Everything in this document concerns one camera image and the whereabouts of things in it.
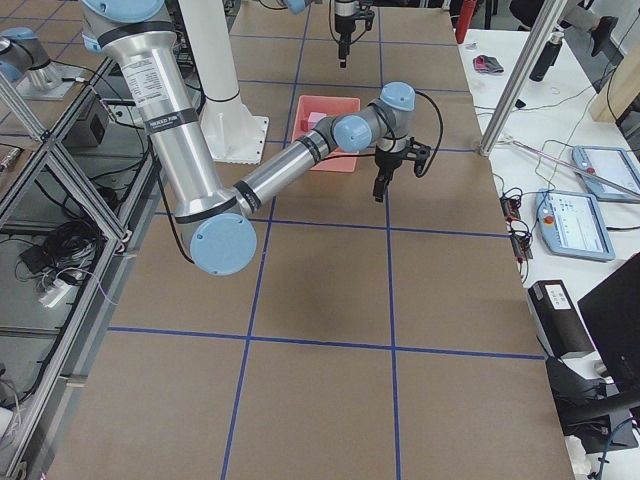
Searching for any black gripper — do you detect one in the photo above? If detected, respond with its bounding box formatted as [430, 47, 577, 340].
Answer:
[373, 148, 404, 202]
[334, 14, 356, 68]

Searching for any pink foam block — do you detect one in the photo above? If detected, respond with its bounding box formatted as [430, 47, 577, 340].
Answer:
[306, 112, 327, 131]

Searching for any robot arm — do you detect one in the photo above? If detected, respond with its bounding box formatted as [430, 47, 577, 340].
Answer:
[259, 0, 369, 69]
[82, 1, 416, 276]

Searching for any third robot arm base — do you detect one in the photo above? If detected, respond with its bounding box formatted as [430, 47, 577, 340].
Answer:
[1, 27, 84, 100]

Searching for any pink plastic bin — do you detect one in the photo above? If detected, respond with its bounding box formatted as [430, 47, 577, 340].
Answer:
[290, 95, 362, 174]

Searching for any red cylinder bottle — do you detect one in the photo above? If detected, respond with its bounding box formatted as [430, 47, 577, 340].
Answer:
[455, 0, 477, 44]

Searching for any grey and pink cloth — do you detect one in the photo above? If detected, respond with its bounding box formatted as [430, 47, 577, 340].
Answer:
[472, 54, 504, 75]

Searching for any near blue teach pendant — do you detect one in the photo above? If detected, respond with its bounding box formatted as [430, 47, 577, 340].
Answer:
[535, 190, 616, 262]

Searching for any blue teach pendant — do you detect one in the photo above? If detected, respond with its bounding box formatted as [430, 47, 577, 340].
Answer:
[572, 146, 639, 203]
[535, 190, 616, 262]

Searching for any black bottle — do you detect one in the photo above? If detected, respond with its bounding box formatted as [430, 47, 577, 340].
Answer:
[529, 31, 564, 82]

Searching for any black power box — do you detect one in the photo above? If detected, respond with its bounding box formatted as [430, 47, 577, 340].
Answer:
[527, 280, 595, 360]

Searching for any far blue teach pendant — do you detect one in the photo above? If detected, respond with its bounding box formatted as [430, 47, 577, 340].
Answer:
[572, 146, 639, 203]

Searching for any black computer monitor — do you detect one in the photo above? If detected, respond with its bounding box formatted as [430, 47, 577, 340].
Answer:
[578, 254, 639, 388]

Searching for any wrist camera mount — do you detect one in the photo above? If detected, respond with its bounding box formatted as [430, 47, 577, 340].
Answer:
[404, 137, 432, 178]
[354, 2, 375, 32]

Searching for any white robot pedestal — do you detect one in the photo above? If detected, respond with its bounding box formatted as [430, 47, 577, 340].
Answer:
[179, 0, 269, 164]

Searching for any aluminium frame post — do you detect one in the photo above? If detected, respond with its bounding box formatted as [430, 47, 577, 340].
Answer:
[477, 0, 567, 157]

